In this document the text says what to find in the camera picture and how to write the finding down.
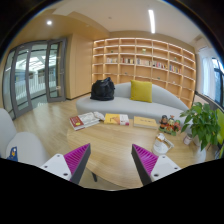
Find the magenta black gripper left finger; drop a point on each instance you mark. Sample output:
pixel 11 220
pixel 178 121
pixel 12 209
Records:
pixel 69 166

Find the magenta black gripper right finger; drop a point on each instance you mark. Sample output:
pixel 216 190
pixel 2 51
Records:
pixel 151 167

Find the yellow flat book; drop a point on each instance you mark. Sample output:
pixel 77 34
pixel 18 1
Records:
pixel 144 122

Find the red white book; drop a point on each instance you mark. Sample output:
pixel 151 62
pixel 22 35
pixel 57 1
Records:
pixel 76 123

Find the grey armchair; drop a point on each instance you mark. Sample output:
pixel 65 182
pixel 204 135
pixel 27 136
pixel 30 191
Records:
pixel 30 150

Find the colourful figurine ornament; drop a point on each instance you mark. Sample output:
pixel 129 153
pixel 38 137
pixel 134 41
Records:
pixel 169 125

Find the white open magazine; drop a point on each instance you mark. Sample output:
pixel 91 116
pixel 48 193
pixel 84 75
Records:
pixel 91 118

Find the yellow orange book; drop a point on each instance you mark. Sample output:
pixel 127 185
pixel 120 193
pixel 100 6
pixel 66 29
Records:
pixel 118 119

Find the grey curved sofa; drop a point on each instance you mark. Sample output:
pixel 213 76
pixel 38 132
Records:
pixel 163 103

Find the green potted plant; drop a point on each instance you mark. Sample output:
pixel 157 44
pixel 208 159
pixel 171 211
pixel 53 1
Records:
pixel 203 123

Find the yellow cushion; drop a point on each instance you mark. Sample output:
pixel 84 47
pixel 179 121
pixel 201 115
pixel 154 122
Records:
pixel 141 91

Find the black backpack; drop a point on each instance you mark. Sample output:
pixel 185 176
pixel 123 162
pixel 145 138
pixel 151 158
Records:
pixel 103 90

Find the grey framed glass door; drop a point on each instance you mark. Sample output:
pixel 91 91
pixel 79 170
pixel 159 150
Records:
pixel 34 74

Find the window with white curtain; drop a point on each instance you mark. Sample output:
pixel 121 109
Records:
pixel 210 76

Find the long ceiling light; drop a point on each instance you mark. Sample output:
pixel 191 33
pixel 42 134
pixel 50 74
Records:
pixel 152 20

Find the wooden bookshelf wall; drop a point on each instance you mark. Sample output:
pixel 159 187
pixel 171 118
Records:
pixel 169 66

